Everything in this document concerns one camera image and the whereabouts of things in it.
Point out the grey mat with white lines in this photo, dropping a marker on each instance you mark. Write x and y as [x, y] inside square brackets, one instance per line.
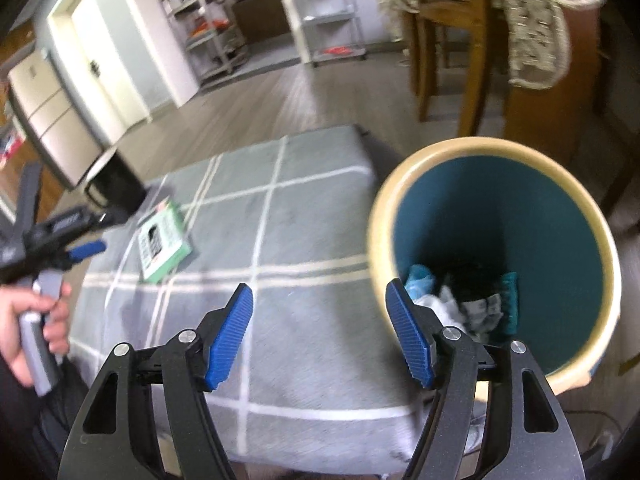
[300, 240]

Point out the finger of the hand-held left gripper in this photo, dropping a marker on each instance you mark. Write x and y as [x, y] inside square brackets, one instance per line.
[87, 250]
[70, 221]

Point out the person's dark clothing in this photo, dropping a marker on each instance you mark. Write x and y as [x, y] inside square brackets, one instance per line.
[30, 435]

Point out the teal bin with cream rim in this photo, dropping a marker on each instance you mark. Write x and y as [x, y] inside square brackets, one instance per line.
[475, 210]

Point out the white door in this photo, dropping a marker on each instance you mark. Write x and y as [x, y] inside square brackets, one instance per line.
[105, 50]

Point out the printed paper box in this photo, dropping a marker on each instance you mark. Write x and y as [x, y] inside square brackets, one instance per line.
[165, 245]

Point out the light blue cloth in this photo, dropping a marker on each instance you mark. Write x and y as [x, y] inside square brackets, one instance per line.
[420, 280]

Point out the person's left hand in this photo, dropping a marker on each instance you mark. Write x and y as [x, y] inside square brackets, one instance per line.
[12, 310]

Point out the teal plastic packet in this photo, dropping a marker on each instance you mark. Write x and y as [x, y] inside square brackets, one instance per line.
[509, 300]

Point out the white shelf rack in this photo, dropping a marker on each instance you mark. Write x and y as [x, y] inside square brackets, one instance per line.
[330, 20]

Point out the wooden chair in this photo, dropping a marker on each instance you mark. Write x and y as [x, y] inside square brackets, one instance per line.
[475, 60]

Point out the cream drawer cabinet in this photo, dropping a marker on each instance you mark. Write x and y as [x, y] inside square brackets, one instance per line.
[55, 120]

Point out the black container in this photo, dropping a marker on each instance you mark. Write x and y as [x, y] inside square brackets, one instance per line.
[120, 185]

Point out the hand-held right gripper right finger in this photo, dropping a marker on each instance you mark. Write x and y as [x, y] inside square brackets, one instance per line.
[407, 335]

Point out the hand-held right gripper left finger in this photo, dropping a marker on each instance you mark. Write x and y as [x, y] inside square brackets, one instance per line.
[230, 340]

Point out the brown wooden cabinet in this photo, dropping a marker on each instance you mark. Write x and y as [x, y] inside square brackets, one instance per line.
[260, 15]

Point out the grey metal shelf rack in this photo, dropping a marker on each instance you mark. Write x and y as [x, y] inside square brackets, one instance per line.
[210, 30]

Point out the white tissue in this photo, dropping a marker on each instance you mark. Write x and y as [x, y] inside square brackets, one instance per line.
[450, 312]

